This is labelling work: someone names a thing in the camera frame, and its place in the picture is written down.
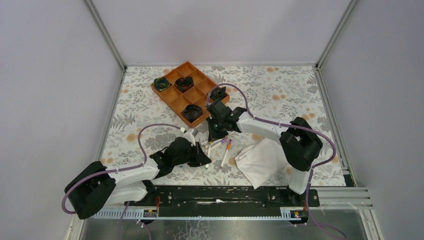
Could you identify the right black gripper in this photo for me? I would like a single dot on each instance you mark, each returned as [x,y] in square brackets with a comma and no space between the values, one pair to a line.
[216,125]

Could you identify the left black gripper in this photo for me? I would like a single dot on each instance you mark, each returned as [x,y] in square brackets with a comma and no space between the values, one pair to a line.
[195,151]

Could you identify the white marker pen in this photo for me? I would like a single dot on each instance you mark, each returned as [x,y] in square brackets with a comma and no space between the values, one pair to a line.
[224,157]
[208,153]

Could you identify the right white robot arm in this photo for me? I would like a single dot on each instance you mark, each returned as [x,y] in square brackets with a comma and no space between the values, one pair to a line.
[294,144]

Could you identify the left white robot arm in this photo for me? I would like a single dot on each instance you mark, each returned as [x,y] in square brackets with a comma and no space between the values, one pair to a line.
[98,186]

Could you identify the dark green rolled tie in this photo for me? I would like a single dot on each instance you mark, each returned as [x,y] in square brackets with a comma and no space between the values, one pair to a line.
[218,93]

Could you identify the dark blue rolled tie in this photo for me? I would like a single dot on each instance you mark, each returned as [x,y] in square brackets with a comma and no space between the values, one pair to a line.
[192,112]

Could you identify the orange wooden compartment tray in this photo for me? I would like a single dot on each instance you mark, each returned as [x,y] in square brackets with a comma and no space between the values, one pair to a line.
[199,94]

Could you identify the white folded cloth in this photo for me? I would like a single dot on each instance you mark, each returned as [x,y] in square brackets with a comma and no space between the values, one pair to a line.
[260,162]

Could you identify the green patterned rolled tie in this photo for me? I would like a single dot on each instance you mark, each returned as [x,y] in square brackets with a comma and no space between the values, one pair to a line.
[161,84]

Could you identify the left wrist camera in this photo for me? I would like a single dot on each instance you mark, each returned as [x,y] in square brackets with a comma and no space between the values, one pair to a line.
[190,135]

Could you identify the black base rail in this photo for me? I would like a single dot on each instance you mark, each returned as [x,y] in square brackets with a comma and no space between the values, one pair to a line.
[226,201]

